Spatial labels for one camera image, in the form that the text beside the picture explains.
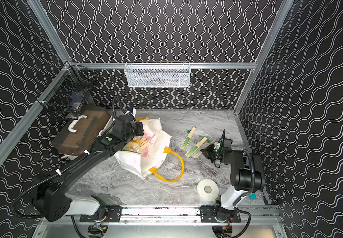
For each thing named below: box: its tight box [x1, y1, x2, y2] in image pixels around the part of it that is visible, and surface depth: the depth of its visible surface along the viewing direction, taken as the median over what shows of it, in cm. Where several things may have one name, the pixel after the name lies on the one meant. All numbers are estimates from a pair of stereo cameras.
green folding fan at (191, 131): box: [179, 126, 197, 151], surface depth 105 cm
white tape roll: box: [196, 178, 220, 203], surface depth 83 cm
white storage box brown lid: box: [51, 105, 112, 156], surface depth 87 cm
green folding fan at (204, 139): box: [184, 135, 211, 158], surface depth 102 cm
